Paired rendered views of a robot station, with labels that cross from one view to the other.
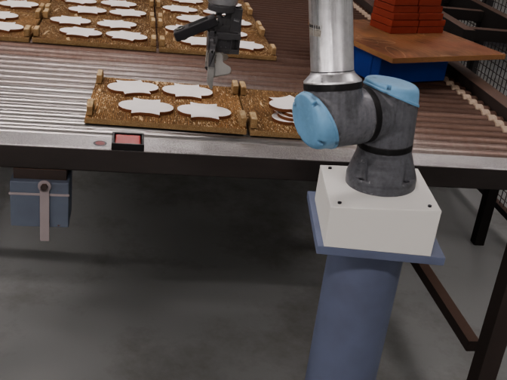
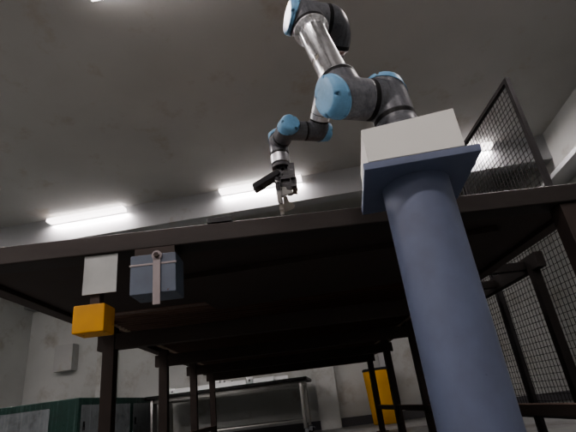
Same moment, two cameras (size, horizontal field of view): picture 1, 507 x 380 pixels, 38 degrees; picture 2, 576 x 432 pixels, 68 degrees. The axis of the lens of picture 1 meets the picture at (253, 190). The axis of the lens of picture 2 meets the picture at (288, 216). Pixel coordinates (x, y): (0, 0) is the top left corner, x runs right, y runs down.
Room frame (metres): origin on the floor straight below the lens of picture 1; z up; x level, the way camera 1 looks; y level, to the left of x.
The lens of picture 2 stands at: (0.44, -0.10, 0.37)
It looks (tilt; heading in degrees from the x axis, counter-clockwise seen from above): 24 degrees up; 9
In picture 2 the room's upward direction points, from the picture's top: 7 degrees counter-clockwise
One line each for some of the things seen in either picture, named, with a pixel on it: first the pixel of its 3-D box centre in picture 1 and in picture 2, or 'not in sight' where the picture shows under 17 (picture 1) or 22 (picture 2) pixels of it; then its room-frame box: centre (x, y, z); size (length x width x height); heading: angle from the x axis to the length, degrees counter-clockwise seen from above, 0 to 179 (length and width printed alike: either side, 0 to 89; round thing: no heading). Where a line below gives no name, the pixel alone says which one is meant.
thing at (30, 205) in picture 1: (41, 198); (157, 279); (1.60, 0.51, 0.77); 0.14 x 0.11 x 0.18; 101
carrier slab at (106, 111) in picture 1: (167, 103); not in sight; (1.94, 0.26, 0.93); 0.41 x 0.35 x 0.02; 99
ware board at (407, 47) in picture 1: (404, 38); not in sight; (2.66, -0.47, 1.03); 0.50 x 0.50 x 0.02; 32
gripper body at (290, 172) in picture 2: (222, 29); (284, 179); (1.88, 0.13, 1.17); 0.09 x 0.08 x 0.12; 99
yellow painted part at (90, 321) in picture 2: not in sight; (95, 294); (1.56, 0.68, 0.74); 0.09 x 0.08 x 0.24; 101
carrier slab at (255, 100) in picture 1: (314, 114); not in sight; (2.00, -0.15, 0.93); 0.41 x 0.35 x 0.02; 100
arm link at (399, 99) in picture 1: (386, 109); (386, 100); (1.49, -0.25, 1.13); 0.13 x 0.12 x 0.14; 120
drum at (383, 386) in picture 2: not in sight; (382, 395); (7.20, -0.05, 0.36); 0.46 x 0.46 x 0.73
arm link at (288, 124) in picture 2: not in sight; (290, 129); (1.80, 0.07, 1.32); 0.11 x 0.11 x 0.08; 30
